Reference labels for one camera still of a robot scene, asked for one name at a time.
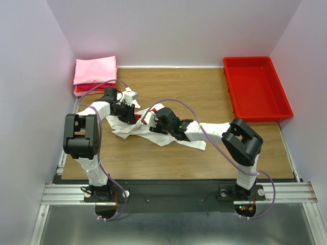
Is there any red plastic bin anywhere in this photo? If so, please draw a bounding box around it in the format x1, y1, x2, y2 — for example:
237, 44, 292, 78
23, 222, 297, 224
223, 57, 293, 123

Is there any pink bottom folded shirt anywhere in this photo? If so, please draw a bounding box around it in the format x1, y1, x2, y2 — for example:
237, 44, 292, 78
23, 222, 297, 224
74, 91, 87, 97

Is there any magenta folded shirt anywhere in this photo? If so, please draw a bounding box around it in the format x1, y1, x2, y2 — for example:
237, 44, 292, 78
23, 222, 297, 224
76, 83, 115, 90

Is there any orange folded shirt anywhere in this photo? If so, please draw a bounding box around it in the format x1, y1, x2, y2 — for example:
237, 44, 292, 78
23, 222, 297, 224
74, 88, 104, 94

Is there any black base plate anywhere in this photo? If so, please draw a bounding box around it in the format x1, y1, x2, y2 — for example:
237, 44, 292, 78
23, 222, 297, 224
81, 179, 266, 217

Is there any light pink folded shirt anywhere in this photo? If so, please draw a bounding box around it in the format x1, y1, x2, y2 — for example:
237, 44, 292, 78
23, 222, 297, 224
73, 56, 118, 85

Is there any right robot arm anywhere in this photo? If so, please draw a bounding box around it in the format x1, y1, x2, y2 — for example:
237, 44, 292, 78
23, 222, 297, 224
142, 107, 263, 199

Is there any white t shirt red print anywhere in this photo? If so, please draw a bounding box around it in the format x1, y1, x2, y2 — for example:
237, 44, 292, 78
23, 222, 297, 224
105, 115, 206, 151

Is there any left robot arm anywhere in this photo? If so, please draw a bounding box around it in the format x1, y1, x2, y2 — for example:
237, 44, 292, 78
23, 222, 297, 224
63, 87, 138, 201

